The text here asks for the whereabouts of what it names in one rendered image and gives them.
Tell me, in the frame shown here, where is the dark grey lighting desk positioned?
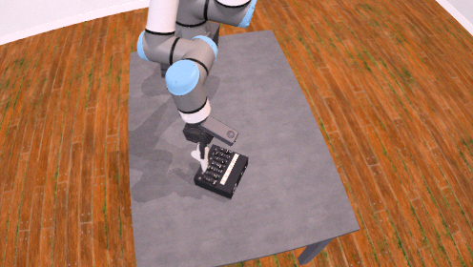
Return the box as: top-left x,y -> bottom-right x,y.
194,144 -> 248,198

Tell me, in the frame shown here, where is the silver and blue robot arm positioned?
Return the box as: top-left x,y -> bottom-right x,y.
137,0 -> 257,146

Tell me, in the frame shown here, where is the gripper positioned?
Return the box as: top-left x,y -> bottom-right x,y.
182,115 -> 214,172

